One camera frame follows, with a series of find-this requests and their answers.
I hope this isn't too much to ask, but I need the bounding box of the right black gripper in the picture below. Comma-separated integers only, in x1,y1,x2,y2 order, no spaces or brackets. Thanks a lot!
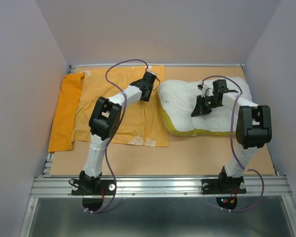
191,95,221,117

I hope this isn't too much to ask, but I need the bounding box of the white pillow yellow edge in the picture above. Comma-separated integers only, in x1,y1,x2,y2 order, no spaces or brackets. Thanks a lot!
158,76,258,137

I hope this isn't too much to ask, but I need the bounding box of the orange patterned pillowcase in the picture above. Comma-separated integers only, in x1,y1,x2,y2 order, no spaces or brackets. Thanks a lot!
48,66,169,152

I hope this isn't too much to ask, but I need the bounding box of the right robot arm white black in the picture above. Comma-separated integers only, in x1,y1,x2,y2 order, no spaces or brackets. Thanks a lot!
192,76,272,195

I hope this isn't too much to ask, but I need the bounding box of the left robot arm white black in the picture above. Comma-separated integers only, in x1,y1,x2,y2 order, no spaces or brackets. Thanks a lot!
76,71,157,195

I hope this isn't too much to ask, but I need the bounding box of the metal sheet panel front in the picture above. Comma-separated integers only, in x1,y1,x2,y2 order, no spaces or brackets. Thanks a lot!
29,197,294,237

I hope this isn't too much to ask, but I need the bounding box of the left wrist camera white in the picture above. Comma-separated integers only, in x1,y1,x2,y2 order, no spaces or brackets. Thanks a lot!
146,66,157,77

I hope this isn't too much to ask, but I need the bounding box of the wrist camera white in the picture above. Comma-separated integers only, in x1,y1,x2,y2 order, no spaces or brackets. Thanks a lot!
146,66,157,77
197,83,213,97

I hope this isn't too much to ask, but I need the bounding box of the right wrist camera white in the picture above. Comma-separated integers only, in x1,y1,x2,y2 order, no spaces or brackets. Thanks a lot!
197,83,213,97

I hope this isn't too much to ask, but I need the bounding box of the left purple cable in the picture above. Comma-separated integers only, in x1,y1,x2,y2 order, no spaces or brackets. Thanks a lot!
84,59,150,214

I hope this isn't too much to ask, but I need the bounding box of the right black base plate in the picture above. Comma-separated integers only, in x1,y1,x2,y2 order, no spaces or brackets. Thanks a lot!
200,178,247,210

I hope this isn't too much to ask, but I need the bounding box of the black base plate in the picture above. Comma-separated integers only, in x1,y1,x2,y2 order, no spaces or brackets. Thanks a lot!
200,178,247,210
68,179,116,214

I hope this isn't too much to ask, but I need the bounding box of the aluminium frame rail front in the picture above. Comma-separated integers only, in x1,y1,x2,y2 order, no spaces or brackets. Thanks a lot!
30,176,292,198

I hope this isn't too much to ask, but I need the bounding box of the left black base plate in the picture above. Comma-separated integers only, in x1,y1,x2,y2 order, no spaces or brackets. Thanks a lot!
68,179,116,214

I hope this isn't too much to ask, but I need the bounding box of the aluminium rail left side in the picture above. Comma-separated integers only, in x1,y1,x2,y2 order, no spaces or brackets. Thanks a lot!
40,152,54,177

